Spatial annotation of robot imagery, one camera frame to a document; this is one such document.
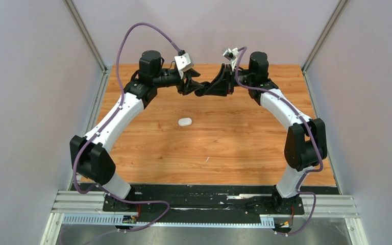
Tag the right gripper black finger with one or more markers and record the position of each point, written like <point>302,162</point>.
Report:
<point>223,75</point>
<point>216,88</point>

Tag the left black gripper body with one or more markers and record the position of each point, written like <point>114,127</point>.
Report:
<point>170,79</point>

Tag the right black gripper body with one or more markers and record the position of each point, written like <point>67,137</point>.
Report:
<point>238,78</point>

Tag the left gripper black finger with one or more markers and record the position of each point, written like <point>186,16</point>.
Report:
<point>189,76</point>
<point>191,86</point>

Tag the black earbud charging case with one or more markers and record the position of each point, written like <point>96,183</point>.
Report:
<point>201,92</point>

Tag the white earbud charging case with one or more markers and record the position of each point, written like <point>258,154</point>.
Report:
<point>184,122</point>

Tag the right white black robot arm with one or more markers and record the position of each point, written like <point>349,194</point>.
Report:
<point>305,146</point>

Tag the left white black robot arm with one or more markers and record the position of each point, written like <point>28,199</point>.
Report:
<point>90,154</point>

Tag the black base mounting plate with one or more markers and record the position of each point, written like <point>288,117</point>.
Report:
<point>230,204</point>

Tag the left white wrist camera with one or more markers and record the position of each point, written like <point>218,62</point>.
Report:
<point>183,63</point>

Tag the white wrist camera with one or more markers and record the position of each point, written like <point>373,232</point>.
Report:
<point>183,63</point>
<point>231,54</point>

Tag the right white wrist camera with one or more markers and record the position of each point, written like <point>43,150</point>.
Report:
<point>231,54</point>

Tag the left aluminium corner post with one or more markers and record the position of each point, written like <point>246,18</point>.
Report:
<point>74,13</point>

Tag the aluminium corner post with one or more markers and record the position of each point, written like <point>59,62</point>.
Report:
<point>74,13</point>
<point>335,15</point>

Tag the right aluminium corner post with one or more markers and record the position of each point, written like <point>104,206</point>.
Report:
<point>335,15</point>

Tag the aluminium front rail frame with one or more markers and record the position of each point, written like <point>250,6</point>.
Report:
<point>73,208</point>

